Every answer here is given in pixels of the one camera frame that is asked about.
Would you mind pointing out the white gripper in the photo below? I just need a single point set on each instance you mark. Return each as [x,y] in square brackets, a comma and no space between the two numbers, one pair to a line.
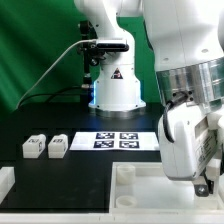
[187,143]

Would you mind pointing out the white square tabletop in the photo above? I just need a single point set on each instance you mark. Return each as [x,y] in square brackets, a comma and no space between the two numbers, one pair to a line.
[142,187]

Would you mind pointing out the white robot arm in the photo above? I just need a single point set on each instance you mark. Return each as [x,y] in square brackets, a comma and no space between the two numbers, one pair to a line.
[189,66]

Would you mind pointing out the white sheet with AprilTags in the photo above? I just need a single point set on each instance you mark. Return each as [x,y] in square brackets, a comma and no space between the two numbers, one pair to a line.
[111,140]

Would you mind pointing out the black camera on stand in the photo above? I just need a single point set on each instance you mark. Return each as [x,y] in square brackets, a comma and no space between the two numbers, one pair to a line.
[91,54]

